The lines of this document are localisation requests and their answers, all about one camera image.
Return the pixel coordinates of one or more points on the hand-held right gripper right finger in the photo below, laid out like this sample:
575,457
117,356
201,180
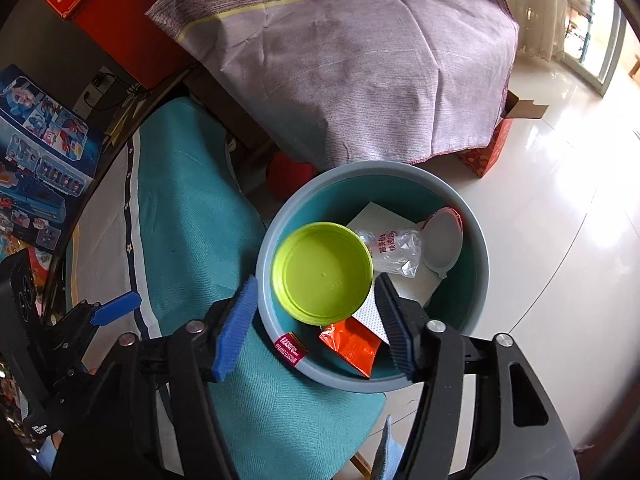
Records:
395,330

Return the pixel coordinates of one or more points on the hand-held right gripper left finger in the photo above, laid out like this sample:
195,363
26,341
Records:
235,330

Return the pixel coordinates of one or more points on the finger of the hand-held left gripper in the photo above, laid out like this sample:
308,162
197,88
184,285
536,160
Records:
115,307
72,360

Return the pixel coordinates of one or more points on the red snack wrapper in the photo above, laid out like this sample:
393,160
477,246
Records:
350,347

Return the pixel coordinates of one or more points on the blue plastic bucket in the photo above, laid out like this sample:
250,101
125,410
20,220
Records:
450,310

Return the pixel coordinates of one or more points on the clear plastic bag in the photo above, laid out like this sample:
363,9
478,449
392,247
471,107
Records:
400,255

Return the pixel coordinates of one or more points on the green plastic lid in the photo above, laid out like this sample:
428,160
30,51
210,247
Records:
320,270

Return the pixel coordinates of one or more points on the white bowl red rim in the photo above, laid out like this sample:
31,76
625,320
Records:
442,245

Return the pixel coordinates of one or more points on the white paper towel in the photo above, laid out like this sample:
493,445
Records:
380,220

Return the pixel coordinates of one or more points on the teal striped printed blanket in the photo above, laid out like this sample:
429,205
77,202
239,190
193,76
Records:
190,210

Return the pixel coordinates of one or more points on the person's blue jeans leg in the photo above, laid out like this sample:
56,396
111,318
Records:
386,455

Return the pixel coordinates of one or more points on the red plastic item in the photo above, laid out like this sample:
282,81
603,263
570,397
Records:
287,172

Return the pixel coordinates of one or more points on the blue printed toy box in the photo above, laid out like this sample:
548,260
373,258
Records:
45,150

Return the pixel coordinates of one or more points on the red open cardboard box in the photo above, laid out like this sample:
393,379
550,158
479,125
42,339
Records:
490,145

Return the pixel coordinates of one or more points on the red cardboard box yellow print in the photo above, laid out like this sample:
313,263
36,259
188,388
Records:
125,35

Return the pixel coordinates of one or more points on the white lace curtain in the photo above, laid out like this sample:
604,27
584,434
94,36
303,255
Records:
530,10

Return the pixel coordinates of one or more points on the white wall socket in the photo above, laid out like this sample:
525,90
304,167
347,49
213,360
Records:
92,92

